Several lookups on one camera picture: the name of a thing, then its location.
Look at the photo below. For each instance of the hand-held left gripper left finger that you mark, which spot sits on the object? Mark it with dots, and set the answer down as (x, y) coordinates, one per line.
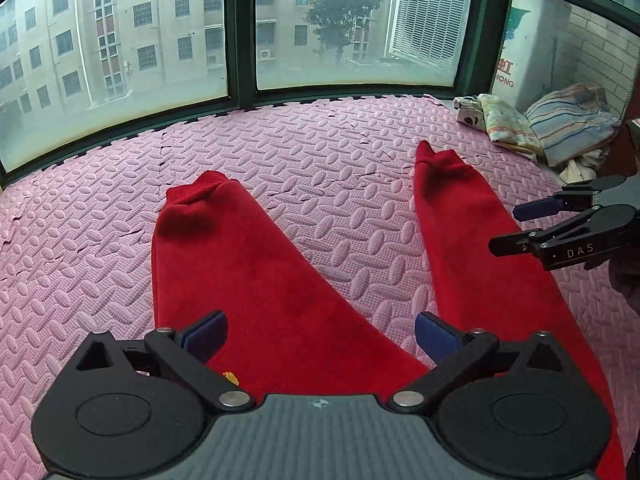
(206, 336)

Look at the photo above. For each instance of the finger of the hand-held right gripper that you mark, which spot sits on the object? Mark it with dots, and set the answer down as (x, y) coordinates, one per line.
(555, 238)
(538, 208)

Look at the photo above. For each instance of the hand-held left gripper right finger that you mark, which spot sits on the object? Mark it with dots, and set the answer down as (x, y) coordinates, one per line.
(436, 336)

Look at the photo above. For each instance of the red pants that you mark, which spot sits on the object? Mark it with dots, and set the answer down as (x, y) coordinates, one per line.
(280, 280)

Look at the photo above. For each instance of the plain white cloth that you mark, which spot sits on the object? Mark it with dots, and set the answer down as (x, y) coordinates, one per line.
(580, 167)

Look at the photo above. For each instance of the yellow patterned cloth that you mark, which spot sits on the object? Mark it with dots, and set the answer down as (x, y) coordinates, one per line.
(507, 125)

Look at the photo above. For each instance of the striped pastel cloth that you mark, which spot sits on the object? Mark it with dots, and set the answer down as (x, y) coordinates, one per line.
(570, 120)

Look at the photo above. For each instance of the dark wooden furniture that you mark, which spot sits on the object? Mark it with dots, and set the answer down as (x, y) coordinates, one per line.
(625, 152)

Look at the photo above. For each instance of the white spotted cloth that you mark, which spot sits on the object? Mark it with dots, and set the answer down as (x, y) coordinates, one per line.
(469, 112)

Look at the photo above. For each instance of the pink foam floor mat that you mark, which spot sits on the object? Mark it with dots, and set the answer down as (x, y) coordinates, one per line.
(345, 200)

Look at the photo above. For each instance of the white louvered air conditioner unit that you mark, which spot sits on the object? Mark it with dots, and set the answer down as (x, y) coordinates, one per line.
(430, 12)

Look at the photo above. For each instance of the green tree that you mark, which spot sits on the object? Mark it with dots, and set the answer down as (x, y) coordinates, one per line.
(345, 10)

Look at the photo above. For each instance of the beige apartment building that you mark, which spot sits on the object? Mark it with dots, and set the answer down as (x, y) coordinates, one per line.
(125, 25)

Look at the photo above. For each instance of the wall poster with red letters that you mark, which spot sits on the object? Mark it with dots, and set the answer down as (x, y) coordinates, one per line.
(507, 60)

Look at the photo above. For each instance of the dark green window frame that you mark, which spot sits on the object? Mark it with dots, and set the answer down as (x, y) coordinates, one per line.
(240, 30)

